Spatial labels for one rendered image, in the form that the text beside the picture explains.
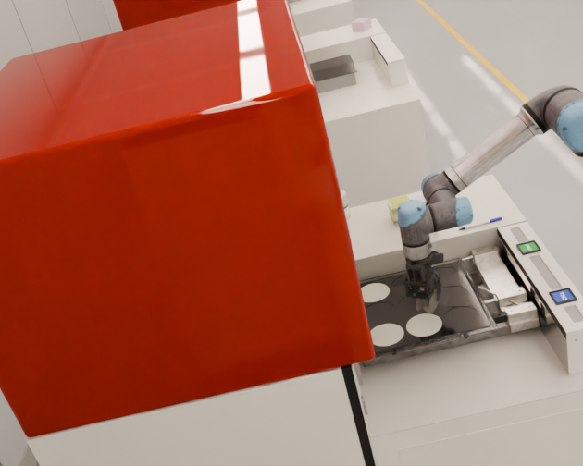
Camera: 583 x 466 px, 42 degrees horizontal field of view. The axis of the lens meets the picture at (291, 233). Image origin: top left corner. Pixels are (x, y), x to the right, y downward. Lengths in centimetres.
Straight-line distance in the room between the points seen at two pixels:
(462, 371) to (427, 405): 15
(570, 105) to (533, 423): 80
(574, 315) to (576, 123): 49
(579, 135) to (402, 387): 80
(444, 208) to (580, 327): 45
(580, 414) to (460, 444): 31
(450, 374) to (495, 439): 20
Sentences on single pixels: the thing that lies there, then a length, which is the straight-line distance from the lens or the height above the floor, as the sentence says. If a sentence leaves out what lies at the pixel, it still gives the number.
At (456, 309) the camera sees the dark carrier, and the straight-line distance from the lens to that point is 221.
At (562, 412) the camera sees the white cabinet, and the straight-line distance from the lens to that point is 209.
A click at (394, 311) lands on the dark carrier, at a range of 224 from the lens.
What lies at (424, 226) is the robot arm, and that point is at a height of 122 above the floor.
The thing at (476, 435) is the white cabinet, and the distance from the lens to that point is 206.
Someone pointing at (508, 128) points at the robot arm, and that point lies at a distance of 211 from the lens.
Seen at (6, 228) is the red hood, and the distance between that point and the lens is 143.
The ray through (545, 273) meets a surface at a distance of 223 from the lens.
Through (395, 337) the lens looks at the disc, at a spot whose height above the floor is 90.
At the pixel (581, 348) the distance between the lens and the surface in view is 206.
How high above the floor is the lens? 222
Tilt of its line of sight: 29 degrees down
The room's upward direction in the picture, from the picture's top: 15 degrees counter-clockwise
